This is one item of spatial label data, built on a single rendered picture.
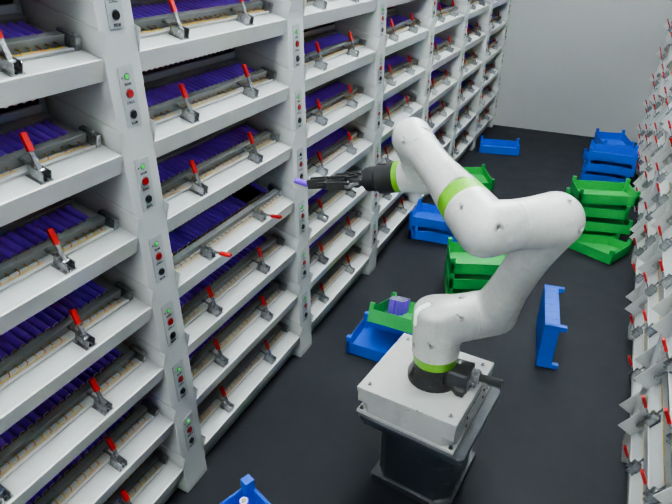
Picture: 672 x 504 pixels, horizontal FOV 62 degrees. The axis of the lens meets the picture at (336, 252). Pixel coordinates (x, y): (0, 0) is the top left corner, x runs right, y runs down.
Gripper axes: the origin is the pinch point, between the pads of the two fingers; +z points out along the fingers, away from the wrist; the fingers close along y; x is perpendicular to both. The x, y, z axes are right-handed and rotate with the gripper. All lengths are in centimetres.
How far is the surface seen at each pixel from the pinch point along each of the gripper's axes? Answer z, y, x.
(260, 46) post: 13.3, -6.6, -42.4
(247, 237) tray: 16.0, 21.5, 8.8
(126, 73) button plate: 3, 59, -44
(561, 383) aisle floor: -62, -37, 97
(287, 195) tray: 17.6, -6.7, 5.8
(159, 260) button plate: 13, 58, -2
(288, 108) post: 8.8, -6.7, -22.8
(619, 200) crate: -78, -163, 72
